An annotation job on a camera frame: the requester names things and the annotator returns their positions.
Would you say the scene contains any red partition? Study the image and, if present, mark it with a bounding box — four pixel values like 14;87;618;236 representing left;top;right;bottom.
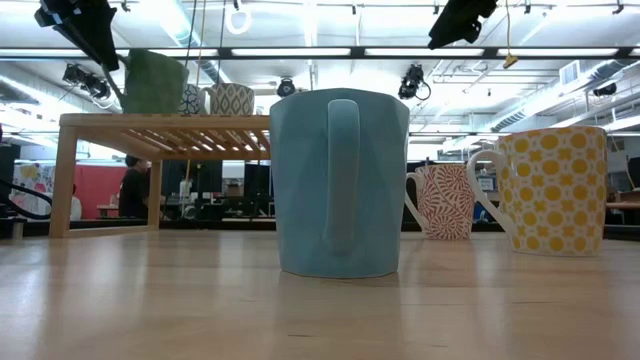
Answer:
73;164;129;220

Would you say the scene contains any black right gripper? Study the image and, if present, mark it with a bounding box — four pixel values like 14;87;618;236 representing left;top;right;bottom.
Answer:
427;0;500;51

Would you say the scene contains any colourful patterned cloth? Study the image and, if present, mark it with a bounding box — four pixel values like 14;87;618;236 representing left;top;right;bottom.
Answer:
12;162;56;221

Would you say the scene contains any slatted wooden rack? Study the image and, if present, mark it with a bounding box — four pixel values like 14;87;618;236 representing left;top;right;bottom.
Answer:
48;112;272;240

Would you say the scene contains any yellow dotted mug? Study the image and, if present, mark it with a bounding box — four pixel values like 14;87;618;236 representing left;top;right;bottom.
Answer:
465;124;609;258

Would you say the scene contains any white hanging loop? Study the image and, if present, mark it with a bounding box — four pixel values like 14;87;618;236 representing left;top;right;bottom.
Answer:
224;4;253;36

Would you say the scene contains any black overhead frame beam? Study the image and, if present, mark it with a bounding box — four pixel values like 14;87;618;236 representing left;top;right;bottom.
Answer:
0;45;640;60

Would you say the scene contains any silver ventilation duct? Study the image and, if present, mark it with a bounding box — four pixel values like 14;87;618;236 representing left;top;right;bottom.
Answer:
489;58;640;134

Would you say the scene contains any red swirl pattern mug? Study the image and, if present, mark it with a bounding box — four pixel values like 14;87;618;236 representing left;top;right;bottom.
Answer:
403;163;476;241

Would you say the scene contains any green mug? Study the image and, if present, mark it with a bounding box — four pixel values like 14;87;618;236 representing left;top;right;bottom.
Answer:
102;48;191;115

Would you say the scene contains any grey diamond pattern mug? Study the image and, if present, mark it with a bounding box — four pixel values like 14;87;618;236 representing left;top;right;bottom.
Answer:
199;82;256;116

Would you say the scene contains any black room divider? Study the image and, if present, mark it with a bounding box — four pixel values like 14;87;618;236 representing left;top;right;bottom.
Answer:
159;159;275;221

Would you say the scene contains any black hanging camera with cable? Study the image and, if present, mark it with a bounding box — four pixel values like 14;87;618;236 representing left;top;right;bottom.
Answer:
398;63;432;101
62;63;112;101

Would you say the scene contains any white mug with blue pattern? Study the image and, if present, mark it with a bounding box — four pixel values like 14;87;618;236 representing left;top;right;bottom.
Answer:
178;83;207;115

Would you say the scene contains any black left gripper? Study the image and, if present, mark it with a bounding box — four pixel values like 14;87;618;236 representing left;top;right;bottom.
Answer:
33;0;121;72

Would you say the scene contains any black hose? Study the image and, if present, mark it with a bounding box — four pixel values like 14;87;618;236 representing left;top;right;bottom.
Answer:
0;177;54;221

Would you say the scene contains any yellow hanging cable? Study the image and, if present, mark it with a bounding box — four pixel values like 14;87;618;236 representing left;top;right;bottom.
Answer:
502;0;520;70

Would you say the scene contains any black metal table frame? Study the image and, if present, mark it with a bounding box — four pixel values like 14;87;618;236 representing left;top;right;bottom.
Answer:
0;217;640;241

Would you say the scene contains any person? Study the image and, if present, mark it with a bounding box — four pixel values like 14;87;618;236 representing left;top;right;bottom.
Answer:
118;154;153;220

